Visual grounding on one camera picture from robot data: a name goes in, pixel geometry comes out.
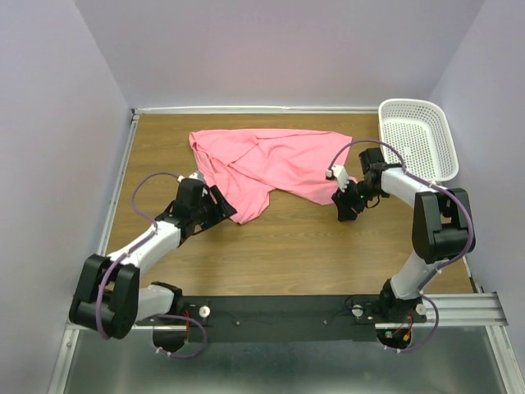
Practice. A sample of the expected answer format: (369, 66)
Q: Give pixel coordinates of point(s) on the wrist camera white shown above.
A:
(194, 175)
(338, 174)

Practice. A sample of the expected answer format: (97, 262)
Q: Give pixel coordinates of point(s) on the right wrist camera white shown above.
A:
(338, 174)

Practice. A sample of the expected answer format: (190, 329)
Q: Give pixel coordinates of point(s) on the pink t shirt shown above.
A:
(248, 164)

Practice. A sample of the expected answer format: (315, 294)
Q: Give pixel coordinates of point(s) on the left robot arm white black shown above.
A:
(109, 298)

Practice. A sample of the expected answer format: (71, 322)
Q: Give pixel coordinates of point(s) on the white perforated plastic basket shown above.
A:
(419, 131)

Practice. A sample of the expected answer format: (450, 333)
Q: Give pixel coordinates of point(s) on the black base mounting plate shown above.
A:
(287, 318)

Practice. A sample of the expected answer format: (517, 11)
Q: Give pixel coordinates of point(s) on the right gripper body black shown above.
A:
(354, 195)

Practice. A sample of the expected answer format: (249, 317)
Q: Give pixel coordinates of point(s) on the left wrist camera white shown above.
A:
(194, 175)

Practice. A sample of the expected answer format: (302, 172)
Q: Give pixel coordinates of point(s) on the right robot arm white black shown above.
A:
(442, 231)

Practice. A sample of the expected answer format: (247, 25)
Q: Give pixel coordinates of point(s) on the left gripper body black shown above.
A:
(209, 213)

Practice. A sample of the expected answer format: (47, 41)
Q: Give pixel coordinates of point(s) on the aluminium front rail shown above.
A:
(455, 310)

